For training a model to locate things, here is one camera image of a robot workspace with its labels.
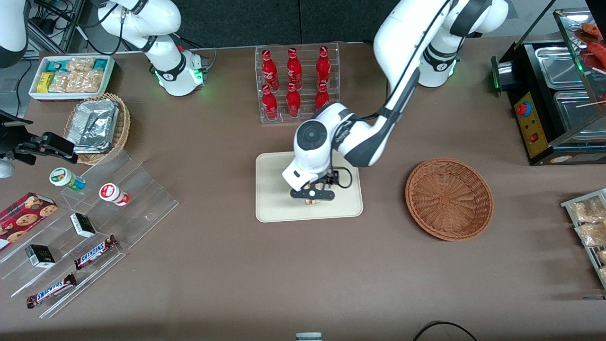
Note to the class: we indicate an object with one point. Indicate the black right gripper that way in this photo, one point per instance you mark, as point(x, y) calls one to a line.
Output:
point(10, 137)

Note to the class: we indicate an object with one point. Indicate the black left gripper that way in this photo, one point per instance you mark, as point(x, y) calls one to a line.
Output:
point(333, 178)

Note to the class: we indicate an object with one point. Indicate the triangular sandwich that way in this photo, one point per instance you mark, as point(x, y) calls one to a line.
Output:
point(312, 202)

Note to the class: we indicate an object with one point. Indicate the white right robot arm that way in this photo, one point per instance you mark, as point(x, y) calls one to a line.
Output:
point(165, 19)

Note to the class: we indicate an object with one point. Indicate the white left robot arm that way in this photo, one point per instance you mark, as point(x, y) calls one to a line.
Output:
point(402, 28)

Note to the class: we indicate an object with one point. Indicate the beige plastic tray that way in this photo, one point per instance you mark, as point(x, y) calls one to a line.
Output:
point(274, 203)

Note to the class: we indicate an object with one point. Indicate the tan wicker basket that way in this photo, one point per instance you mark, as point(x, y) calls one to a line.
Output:
point(122, 128)

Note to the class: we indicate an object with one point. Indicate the brown round wicker basket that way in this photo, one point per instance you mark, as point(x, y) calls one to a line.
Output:
point(450, 199)

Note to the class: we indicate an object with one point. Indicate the tray of packaged snacks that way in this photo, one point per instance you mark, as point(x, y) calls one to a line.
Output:
point(568, 204)

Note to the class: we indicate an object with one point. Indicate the green lidded yogurt cup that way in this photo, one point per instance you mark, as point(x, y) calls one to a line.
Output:
point(61, 177)

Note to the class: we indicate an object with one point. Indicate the stack of foil trays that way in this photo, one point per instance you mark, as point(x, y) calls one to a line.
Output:
point(92, 125)

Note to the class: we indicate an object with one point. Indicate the white rectangular snack bin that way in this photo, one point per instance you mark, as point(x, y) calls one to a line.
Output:
point(35, 92)

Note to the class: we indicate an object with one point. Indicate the red lidded yogurt cup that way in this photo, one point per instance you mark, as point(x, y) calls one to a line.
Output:
point(110, 192)

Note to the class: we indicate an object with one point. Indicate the clear bag of crackers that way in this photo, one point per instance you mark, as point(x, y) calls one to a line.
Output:
point(61, 82)
point(87, 81)
point(80, 64)

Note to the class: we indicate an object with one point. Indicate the yellow snack bar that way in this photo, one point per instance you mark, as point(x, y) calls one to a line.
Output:
point(45, 83)

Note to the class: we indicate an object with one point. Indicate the red cookie box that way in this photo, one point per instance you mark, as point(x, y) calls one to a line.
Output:
point(23, 218)

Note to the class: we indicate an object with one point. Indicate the small black carton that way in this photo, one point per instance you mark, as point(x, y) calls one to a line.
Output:
point(40, 255)
point(83, 225)

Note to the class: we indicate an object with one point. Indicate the teal snack packet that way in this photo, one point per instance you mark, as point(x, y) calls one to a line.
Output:
point(100, 64)
point(57, 65)

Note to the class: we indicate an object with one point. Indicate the clear acrylic bottle rack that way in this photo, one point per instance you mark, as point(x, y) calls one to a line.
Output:
point(284, 121)

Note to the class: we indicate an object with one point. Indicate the clear acrylic stepped display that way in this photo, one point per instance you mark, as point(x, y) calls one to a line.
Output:
point(142, 203)

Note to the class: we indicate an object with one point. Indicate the red cola bottle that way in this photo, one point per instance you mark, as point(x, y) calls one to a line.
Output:
point(270, 71)
point(323, 66)
point(322, 97)
point(294, 68)
point(293, 102)
point(270, 104)

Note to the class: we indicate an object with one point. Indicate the Snickers chocolate bar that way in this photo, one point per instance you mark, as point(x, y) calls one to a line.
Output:
point(94, 252)
point(49, 291)

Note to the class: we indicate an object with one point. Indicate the small white object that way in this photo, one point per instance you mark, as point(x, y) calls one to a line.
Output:
point(308, 336)

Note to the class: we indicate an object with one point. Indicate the black food warmer machine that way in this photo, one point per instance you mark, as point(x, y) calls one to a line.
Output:
point(535, 142)

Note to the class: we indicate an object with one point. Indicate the clear bag of nuts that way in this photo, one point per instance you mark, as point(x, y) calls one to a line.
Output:
point(587, 210)
point(592, 234)

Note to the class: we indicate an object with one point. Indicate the steel warmer pan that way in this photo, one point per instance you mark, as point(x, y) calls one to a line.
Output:
point(558, 66)
point(573, 111)

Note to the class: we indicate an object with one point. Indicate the red sausages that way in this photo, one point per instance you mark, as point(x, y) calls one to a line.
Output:
point(594, 52)

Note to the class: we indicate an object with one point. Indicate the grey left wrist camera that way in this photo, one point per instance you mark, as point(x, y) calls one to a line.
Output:
point(300, 194)

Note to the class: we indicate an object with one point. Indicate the metal equipment frame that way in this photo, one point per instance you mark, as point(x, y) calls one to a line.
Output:
point(52, 28)

